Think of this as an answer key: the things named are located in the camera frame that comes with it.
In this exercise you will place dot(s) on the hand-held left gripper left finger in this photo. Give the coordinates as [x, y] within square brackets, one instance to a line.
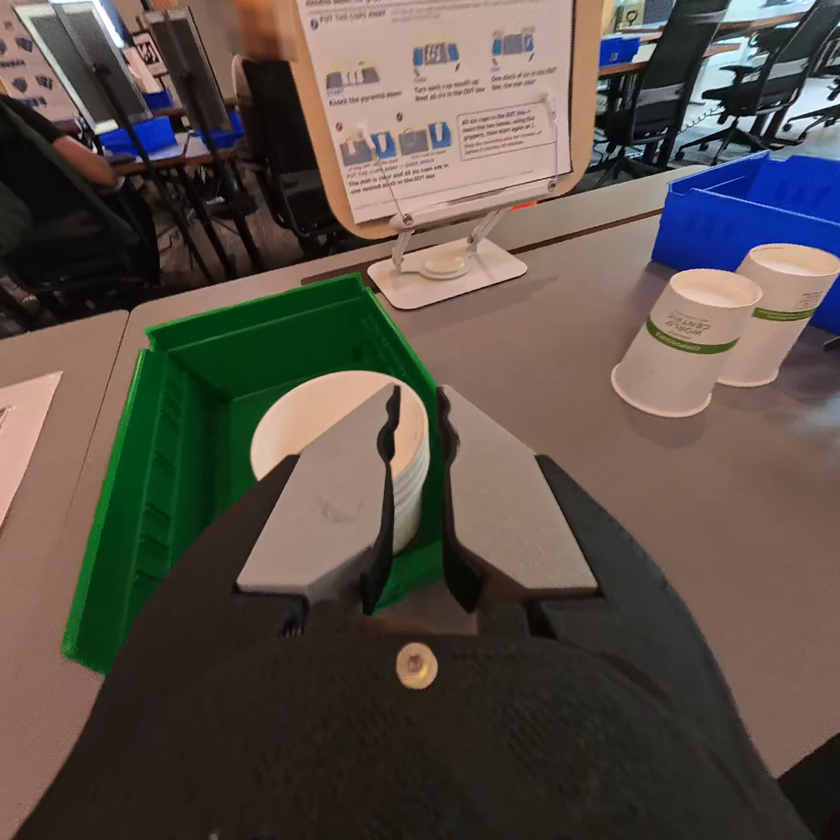
[321, 518]

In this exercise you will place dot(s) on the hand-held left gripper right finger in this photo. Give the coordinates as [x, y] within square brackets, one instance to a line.
[512, 518]

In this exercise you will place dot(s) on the stack of nested white cups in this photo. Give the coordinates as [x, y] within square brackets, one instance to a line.
[315, 420]

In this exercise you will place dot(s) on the green plastic bin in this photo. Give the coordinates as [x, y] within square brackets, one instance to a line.
[197, 394]

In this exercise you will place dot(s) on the white paper cup green band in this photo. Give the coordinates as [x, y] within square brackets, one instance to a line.
[676, 354]
[774, 315]

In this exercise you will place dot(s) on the white paper sheet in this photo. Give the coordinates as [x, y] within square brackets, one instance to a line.
[23, 426]

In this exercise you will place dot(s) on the large blue plastic bin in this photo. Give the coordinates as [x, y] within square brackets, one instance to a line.
[709, 216]

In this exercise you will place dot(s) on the black office chair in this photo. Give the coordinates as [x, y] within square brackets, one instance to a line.
[781, 72]
[669, 85]
[282, 144]

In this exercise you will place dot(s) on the small blue plastic bin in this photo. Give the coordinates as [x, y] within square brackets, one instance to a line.
[134, 134]
[617, 49]

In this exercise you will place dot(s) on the grey panel on tripod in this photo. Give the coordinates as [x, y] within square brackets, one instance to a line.
[184, 65]
[79, 59]

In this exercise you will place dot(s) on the wooden office desk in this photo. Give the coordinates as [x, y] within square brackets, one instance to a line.
[748, 26]

